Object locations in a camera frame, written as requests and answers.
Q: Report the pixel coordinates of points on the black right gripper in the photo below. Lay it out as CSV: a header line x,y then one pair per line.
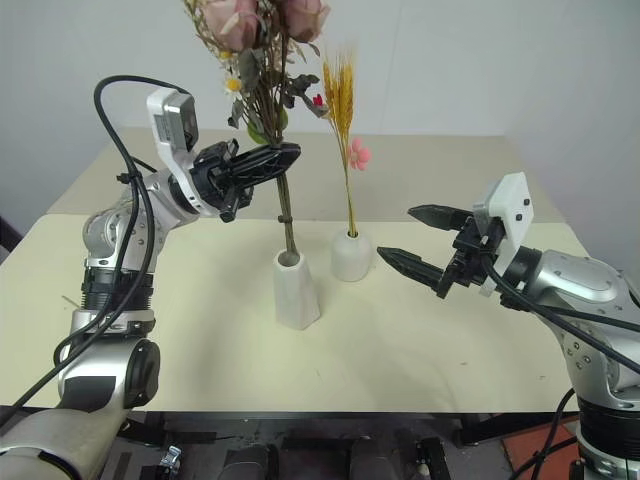
x,y
470,257

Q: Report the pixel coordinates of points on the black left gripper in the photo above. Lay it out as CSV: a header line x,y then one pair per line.
x,y
212,182

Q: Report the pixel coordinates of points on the pink rose flower bouquet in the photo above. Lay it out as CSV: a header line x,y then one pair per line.
x,y
235,22

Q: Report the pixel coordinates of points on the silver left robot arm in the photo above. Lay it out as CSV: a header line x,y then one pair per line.
x,y
105,250

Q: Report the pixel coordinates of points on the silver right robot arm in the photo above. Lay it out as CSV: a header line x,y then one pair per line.
x,y
580,285

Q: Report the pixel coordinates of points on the yellow wheat flower bouquet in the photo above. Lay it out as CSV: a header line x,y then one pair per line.
x,y
342,90

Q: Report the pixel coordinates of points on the round white vase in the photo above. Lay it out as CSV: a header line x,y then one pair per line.
x,y
351,257

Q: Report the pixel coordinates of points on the tall angular white vase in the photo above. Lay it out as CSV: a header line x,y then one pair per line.
x,y
296,295

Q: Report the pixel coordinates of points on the black furniture piece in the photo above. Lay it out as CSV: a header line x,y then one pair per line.
x,y
7,237

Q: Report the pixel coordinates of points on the dark rounded shape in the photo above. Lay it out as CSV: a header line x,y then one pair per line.
x,y
250,460

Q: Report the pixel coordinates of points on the silver metal clamp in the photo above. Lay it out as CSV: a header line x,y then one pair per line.
x,y
170,457

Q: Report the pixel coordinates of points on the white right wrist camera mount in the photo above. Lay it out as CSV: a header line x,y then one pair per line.
x,y
510,210

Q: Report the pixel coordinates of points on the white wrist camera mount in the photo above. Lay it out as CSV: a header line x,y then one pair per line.
x,y
510,210
170,127

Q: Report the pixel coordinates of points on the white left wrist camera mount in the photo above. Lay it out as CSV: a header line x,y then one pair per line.
x,y
170,127

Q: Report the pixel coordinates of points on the black table frame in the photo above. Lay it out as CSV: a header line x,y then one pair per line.
x,y
300,422

